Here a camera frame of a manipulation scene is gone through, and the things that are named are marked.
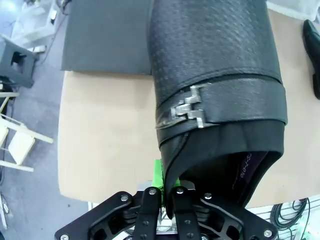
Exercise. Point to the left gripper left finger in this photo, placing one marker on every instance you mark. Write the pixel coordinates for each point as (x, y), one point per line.
(147, 215)

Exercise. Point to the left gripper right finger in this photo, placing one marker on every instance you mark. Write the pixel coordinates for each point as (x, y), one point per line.
(185, 217)

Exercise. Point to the black leather loafer shoe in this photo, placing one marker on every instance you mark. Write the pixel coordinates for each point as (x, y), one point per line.
(212, 62)
(311, 45)

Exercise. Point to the black shoe stand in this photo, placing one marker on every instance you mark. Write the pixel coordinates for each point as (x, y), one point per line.
(105, 37)

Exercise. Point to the grey plastic stool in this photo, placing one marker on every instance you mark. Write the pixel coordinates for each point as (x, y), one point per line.
(17, 65)

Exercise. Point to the white wooden folding frame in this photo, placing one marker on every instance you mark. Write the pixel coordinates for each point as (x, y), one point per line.
(21, 147)

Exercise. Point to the white metal frame rack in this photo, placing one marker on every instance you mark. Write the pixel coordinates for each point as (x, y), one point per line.
(37, 27)

